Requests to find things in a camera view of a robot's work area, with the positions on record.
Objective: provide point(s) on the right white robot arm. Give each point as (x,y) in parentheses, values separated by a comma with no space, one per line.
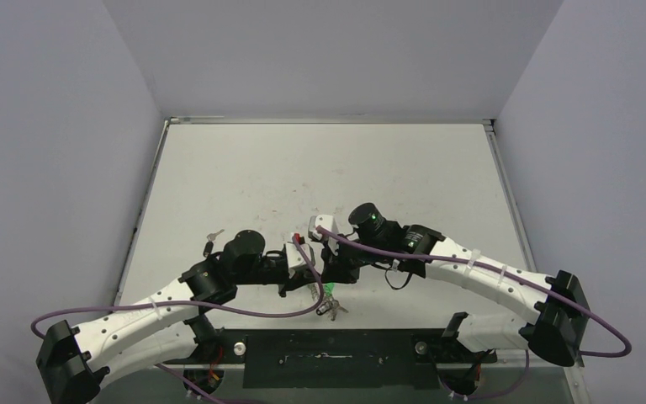
(546,315)

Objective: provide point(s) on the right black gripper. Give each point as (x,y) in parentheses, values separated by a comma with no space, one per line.
(333,258)

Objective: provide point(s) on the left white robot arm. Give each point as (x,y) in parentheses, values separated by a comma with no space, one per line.
(77,361)

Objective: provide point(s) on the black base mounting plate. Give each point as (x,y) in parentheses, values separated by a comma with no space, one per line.
(337,358)

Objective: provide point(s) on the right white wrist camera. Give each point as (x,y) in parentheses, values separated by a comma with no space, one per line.
(320,229)

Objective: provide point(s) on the key with green tag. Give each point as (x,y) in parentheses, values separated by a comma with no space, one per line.
(328,289)

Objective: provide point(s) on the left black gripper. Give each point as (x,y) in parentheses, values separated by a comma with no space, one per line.
(299,279)

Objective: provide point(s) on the metal disc with keyrings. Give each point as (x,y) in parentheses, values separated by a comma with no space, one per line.
(316,291)

